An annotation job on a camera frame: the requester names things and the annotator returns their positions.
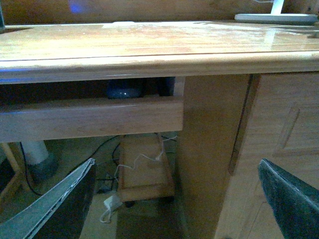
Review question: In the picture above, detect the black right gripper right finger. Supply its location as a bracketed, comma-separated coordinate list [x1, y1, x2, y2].
[258, 158, 319, 239]

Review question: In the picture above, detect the white string cable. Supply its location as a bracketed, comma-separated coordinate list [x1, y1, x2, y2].
[99, 134, 178, 224]

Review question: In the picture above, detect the white pipe with grey base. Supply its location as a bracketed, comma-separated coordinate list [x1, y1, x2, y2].
[21, 140, 58, 182]

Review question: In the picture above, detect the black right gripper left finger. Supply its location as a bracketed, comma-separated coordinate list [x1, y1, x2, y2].
[0, 158, 96, 239]

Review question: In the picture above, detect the wooden desk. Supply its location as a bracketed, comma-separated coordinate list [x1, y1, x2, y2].
[0, 0, 319, 239]

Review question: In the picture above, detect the grey wireless computer mouse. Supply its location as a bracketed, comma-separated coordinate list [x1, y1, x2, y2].
[106, 79, 143, 99]

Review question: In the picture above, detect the grey open laptop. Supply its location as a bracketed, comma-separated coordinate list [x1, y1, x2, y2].
[0, 3, 5, 34]

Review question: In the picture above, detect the white desk lamp base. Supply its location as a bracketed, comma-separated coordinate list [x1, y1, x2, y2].
[234, 0, 319, 25]

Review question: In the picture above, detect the wooden keyboard tray drawer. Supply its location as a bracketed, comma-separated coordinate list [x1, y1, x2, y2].
[0, 77, 185, 142]

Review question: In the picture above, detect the wooden rolling cpu stand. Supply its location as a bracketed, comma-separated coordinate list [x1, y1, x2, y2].
[116, 133, 175, 208]

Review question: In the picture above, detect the black floor cable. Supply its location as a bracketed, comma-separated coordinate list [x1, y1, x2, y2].
[19, 134, 125, 196]

